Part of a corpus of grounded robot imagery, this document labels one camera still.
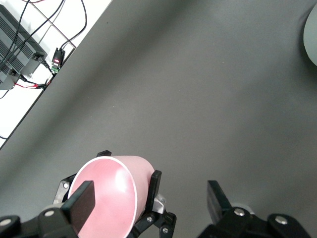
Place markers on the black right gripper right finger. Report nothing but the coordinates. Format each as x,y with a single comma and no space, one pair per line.
218,205

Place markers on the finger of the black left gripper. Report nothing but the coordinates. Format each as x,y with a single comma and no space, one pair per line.
62,191
154,188

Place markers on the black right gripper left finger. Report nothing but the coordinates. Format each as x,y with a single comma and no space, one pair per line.
79,205

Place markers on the pink plastic cup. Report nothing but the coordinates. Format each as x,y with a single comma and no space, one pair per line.
109,193

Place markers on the black ribbed power supply box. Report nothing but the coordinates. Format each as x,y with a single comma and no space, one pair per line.
6,79

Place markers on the black connector with red light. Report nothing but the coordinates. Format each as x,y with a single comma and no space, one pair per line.
57,55

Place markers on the grey electronics box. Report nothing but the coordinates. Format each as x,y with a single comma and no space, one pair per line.
24,47

